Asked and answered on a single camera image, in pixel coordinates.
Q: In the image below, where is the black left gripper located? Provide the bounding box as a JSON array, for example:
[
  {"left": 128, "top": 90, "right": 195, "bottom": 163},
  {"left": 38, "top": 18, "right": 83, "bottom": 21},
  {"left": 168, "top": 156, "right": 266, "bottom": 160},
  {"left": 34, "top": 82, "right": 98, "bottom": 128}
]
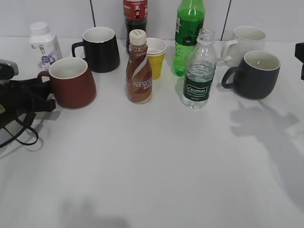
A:
[{"left": 4, "top": 78, "right": 56, "bottom": 119}]

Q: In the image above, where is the red mug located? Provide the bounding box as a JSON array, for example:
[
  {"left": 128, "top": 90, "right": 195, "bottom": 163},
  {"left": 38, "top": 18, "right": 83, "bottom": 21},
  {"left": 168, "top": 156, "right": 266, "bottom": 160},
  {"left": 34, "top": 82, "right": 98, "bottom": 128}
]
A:
[{"left": 38, "top": 57, "right": 97, "bottom": 109}]

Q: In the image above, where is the clear water bottle green label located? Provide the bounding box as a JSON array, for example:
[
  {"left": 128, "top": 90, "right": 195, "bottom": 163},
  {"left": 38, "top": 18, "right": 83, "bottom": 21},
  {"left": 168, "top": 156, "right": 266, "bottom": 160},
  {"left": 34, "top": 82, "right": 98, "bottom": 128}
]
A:
[{"left": 181, "top": 28, "right": 217, "bottom": 109}]

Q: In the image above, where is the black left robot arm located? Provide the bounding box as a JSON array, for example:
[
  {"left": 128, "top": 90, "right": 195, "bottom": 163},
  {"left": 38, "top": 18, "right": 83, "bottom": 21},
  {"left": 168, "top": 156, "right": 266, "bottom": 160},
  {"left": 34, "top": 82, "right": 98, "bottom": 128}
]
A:
[{"left": 0, "top": 78, "right": 56, "bottom": 128}]

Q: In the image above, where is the black mug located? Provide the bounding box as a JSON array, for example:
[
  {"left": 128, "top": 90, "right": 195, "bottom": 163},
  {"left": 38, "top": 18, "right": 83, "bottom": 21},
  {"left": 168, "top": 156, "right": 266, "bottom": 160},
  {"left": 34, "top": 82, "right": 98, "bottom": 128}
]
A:
[{"left": 71, "top": 27, "right": 120, "bottom": 73}]

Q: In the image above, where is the dark grey mug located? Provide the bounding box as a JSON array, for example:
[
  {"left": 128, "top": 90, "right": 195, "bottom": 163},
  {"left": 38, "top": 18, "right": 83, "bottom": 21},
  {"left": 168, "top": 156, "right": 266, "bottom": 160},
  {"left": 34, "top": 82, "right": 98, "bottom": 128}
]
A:
[{"left": 221, "top": 50, "right": 281, "bottom": 100}]

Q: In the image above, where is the white mug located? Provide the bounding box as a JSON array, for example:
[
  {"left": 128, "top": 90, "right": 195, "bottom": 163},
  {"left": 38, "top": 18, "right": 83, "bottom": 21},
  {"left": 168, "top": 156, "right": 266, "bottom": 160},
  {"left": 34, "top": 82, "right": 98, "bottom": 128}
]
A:
[{"left": 218, "top": 26, "right": 266, "bottom": 67}]

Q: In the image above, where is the white yogurt drink bottle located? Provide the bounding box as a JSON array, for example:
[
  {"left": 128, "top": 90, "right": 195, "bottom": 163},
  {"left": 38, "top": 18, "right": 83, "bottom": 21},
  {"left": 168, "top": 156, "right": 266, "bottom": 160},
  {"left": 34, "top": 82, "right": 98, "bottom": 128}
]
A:
[{"left": 29, "top": 21, "right": 63, "bottom": 71}]

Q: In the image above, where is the brown Nescafe coffee bottle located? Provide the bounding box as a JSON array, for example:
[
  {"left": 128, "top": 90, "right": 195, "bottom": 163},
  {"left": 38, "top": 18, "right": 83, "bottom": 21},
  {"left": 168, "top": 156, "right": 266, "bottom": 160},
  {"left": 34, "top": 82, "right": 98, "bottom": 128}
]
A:
[{"left": 126, "top": 29, "right": 152, "bottom": 104}]

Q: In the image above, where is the dark cola bottle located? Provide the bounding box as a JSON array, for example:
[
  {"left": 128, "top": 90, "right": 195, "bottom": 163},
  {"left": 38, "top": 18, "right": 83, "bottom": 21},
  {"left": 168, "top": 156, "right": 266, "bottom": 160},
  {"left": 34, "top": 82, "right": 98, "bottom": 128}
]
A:
[{"left": 123, "top": 0, "right": 148, "bottom": 54}]

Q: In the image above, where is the yellow paper cup stack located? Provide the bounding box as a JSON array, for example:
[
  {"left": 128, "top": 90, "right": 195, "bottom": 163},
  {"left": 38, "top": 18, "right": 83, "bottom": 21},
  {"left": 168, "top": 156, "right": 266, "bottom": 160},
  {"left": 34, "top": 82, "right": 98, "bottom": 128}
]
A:
[{"left": 146, "top": 38, "right": 167, "bottom": 80}]

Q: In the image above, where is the green soda bottle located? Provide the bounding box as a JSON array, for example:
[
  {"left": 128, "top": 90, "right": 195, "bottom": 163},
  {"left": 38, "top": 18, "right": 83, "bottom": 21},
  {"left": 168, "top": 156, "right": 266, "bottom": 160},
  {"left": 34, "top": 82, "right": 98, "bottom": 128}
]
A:
[{"left": 173, "top": 0, "right": 205, "bottom": 77}]

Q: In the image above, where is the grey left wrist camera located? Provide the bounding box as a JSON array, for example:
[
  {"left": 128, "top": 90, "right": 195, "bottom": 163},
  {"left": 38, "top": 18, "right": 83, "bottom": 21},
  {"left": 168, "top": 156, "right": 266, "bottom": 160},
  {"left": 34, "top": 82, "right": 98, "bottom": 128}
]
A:
[{"left": 0, "top": 59, "right": 19, "bottom": 80}]

